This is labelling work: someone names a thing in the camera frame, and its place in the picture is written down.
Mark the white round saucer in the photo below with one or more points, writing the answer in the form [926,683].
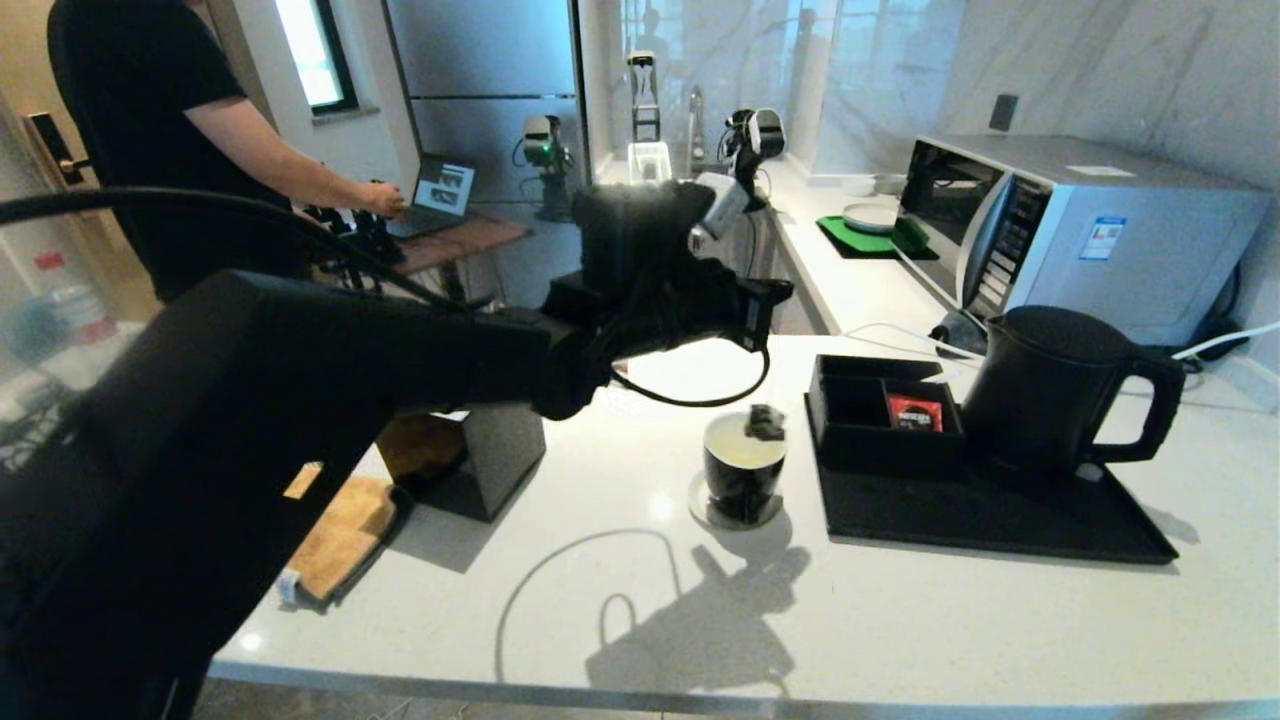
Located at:
[699,506]

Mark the black wall socket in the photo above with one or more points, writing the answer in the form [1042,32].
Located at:
[1002,113]

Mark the open laptop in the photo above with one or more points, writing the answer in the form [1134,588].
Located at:
[440,192]

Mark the small white bowl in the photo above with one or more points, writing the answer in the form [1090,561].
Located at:
[888,183]

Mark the grey refrigerator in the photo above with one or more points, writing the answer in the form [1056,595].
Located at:
[490,60]

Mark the black electric kettle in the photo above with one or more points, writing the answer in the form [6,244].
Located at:
[1050,400]

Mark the red coffee sachet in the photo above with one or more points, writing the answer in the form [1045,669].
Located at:
[915,412]

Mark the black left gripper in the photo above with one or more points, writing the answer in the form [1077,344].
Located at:
[680,310]

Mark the brown wooden desk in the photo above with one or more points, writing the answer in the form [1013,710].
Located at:
[470,240]

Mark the black mug white inside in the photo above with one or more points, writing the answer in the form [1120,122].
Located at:
[745,485]

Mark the pyramid tea bag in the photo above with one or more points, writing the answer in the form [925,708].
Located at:
[765,424]

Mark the black compartment sachet box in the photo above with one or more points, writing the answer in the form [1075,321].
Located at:
[850,450]

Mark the silver microwave oven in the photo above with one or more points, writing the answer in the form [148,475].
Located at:
[1120,245]

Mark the white plate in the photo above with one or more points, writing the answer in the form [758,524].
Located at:
[870,217]

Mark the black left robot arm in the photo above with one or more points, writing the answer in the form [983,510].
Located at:
[300,400]

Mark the orange microfibre cloth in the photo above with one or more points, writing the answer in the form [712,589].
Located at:
[340,540]

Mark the dark framed window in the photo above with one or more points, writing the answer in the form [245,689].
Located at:
[315,55]

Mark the person in black shirt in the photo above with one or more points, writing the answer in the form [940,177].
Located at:
[140,120]

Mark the black cube tissue box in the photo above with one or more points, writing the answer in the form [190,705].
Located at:
[500,455]

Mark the green mat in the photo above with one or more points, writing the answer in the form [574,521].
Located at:
[850,240]

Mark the grey kitchen base cabinet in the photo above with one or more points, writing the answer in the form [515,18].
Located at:
[800,290]

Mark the clear bottle red cap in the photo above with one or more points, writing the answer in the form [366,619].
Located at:
[70,300]

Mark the left wrist camera housing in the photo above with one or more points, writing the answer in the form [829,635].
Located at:
[722,210]

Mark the black rectangular serving tray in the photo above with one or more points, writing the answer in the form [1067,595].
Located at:
[950,522]

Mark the chrome faucet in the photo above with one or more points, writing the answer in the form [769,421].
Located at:
[697,120]

